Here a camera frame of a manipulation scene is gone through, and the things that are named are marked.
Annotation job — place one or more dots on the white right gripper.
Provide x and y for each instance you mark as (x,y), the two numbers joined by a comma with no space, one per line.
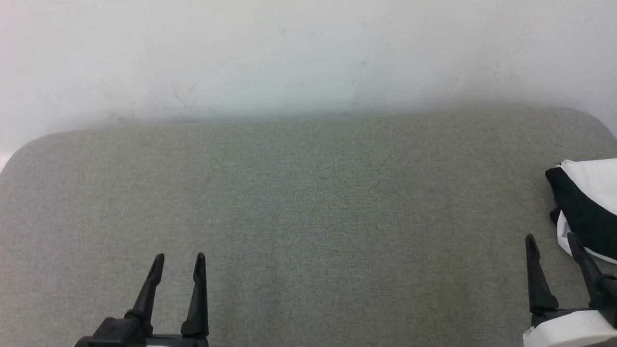
(573,330)

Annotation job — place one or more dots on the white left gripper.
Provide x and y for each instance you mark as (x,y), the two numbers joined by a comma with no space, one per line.
(125,335)

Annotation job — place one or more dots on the black and white t-shirt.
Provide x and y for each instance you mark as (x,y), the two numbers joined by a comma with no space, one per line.
(588,207)

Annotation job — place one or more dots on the grey fabric sofa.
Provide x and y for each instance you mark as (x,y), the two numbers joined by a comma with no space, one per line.
(308,202)

